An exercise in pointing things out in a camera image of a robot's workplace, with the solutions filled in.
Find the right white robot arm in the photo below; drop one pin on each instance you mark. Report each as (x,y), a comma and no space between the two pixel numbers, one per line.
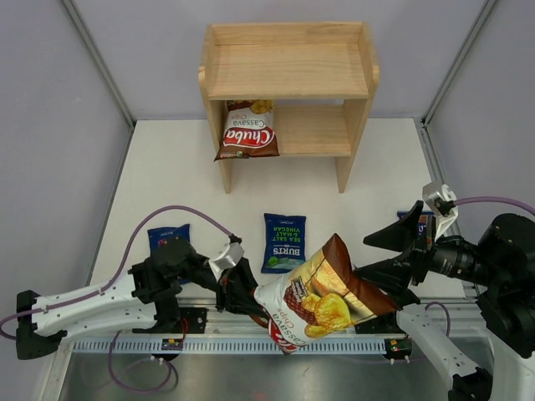
(502,261)

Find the Chuba cassava chips bag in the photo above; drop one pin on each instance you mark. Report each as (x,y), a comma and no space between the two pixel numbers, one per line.
(249,130)
(320,297)

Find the white slotted cable duct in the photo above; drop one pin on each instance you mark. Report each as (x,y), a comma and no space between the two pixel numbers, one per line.
(213,346)

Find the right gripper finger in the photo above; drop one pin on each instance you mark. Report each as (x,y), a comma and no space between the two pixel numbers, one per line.
(392,276)
(399,235)

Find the aluminium mounting rail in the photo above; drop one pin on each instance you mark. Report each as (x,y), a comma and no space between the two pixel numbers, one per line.
(463,319)

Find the blue Burts spicy chilli bag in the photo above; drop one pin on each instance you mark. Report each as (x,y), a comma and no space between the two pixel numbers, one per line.
(422,222)

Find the blue Burts sea salt bag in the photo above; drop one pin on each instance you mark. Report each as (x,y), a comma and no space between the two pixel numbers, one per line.
(284,243)

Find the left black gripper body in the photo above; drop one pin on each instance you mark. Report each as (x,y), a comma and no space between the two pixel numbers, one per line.
(226,295)

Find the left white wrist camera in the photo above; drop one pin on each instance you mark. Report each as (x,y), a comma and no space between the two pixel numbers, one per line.
(227,259)

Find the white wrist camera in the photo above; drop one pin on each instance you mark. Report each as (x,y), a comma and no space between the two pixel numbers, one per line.
(227,259)
(440,198)

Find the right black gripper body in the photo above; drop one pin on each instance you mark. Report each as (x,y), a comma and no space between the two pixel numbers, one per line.
(421,261)

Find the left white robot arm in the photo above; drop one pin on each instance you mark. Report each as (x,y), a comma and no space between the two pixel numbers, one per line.
(144,300)

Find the wooden two-tier shelf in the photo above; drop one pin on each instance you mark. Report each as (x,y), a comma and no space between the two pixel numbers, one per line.
(322,75)

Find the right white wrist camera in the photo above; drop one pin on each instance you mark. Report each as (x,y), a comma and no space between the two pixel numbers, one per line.
(440,198)

